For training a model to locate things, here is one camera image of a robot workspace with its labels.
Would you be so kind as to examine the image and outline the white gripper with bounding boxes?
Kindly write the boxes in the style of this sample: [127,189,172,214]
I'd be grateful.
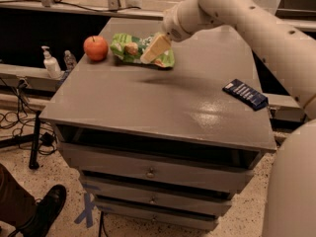
[140,3,195,64]

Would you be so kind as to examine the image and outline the green rice chip bag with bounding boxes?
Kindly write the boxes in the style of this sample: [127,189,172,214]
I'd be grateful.
[110,34,175,68]

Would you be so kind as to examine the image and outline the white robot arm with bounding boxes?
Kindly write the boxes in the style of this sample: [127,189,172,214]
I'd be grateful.
[141,0,316,237]

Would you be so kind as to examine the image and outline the red apple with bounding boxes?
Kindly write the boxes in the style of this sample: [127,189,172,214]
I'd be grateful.
[83,36,109,61]

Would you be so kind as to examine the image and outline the clear small plastic bottle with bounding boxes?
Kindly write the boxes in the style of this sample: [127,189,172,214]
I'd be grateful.
[64,50,77,71]

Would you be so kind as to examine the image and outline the grey drawer cabinet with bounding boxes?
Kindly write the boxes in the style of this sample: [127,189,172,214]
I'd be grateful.
[41,27,276,229]

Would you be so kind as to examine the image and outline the dark blue snack bar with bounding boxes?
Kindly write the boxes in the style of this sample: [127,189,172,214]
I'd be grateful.
[222,79,269,111]

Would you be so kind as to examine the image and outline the white pump sanitizer bottle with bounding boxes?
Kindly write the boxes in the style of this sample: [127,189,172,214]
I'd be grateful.
[41,45,61,79]

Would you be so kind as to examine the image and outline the black stand leg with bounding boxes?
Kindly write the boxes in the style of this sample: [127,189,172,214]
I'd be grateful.
[0,111,40,170]

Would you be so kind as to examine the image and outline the blue tape cross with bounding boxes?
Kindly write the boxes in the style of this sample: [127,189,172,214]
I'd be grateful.
[74,191,100,229]

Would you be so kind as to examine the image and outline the black shoe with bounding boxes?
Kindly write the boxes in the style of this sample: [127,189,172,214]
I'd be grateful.
[18,185,67,237]

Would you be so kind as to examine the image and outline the brown trouser leg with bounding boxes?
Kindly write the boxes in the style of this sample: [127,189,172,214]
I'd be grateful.
[0,164,36,228]

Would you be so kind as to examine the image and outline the black floor cables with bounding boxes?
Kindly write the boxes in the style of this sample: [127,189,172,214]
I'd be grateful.
[0,74,59,156]

